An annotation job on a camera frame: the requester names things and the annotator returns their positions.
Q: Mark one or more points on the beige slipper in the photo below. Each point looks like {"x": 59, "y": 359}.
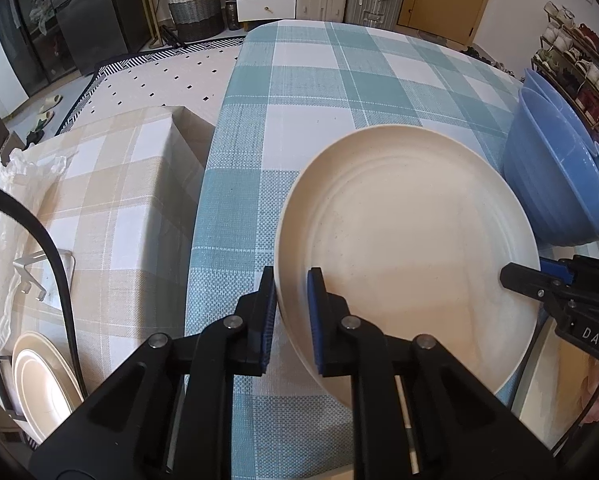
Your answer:
{"x": 54, "y": 100}
{"x": 45, "y": 107}

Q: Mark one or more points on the scattered pile of sneakers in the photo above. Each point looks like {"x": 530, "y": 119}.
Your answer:
{"x": 494, "y": 62}

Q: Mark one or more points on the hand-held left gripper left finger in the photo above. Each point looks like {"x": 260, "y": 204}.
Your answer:
{"x": 267, "y": 320}

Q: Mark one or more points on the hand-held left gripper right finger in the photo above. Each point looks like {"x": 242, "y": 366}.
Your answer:
{"x": 315, "y": 320}

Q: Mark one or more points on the rows of shoes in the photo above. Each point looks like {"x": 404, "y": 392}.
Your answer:
{"x": 574, "y": 55}

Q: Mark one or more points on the dark water bottle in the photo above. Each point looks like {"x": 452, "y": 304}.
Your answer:
{"x": 232, "y": 12}

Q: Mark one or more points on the gold metal shoe rack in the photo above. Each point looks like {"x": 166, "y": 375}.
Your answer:
{"x": 592, "y": 77}

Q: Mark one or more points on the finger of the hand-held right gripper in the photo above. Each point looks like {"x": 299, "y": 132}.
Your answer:
{"x": 524, "y": 281}
{"x": 554, "y": 267}

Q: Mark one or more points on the dark glass cabinet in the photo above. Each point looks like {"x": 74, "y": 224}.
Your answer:
{"x": 34, "y": 45}

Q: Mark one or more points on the white plastic bag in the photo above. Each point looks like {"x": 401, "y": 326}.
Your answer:
{"x": 4, "y": 260}

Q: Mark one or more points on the white wardrobe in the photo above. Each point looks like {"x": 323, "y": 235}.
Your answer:
{"x": 4, "y": 75}

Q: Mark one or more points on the woven laundry basket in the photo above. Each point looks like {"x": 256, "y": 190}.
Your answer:
{"x": 194, "y": 10}

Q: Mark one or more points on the metal stand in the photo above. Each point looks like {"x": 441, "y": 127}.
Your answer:
{"x": 44, "y": 280}

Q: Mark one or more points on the black fridge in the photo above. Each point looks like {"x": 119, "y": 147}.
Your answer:
{"x": 94, "y": 20}

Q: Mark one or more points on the beige plaid tablecloth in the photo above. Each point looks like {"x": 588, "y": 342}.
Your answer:
{"x": 129, "y": 210}

